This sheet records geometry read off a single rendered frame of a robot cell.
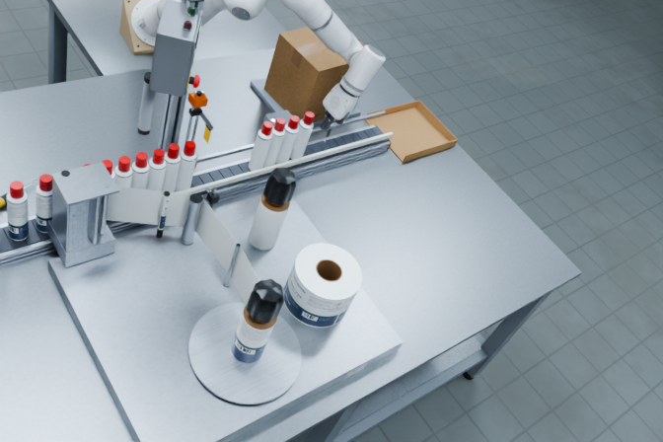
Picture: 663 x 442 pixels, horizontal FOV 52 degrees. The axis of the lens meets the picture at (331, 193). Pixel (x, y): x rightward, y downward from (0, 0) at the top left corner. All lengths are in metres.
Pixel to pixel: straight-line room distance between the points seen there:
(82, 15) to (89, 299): 1.39
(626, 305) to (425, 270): 1.95
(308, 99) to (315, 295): 0.91
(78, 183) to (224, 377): 0.63
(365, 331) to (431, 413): 1.10
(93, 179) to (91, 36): 1.11
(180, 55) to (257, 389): 0.89
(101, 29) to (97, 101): 0.44
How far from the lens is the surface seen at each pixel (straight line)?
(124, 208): 2.05
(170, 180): 2.16
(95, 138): 2.45
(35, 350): 1.95
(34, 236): 2.10
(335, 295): 1.93
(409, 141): 2.83
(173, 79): 1.91
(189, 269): 2.06
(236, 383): 1.87
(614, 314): 4.03
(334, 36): 2.19
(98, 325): 1.93
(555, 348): 3.65
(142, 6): 2.86
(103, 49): 2.84
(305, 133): 2.37
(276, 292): 1.69
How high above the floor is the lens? 2.52
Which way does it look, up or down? 43 degrees down
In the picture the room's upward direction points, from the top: 23 degrees clockwise
